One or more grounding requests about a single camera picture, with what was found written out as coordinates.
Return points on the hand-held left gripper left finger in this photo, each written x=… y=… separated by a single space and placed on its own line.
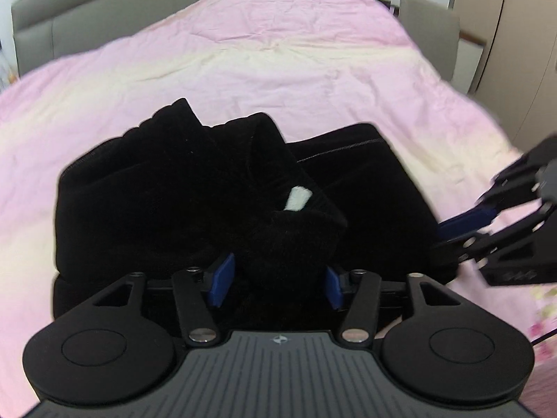
x=222 y=279

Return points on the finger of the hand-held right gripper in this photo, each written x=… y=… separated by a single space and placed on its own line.
x=470 y=220
x=489 y=241

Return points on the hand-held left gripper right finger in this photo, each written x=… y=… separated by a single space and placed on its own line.
x=333 y=288

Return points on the black pants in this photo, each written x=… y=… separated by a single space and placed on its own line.
x=174 y=191

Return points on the beige wardrobe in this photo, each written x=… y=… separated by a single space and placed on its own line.
x=522 y=52

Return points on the pink floral duvet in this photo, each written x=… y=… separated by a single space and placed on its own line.
x=261 y=65

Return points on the grey upholstered headboard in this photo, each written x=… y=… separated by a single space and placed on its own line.
x=87 y=13

